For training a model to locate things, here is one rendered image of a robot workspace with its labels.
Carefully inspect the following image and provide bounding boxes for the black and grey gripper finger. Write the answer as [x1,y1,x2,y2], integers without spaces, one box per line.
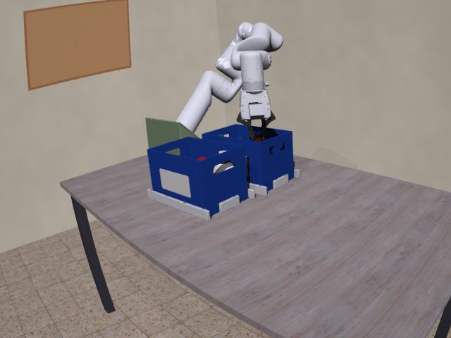
[237,113,254,140]
[261,111,276,140]

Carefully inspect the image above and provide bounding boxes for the blue plastic crate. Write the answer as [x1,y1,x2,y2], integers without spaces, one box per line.
[149,137,248,216]
[208,124,294,191]

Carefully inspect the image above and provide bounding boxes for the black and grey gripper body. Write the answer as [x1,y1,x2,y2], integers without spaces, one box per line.
[240,89,271,120]

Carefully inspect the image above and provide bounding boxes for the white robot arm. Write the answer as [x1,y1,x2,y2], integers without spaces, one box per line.
[176,22,283,133]

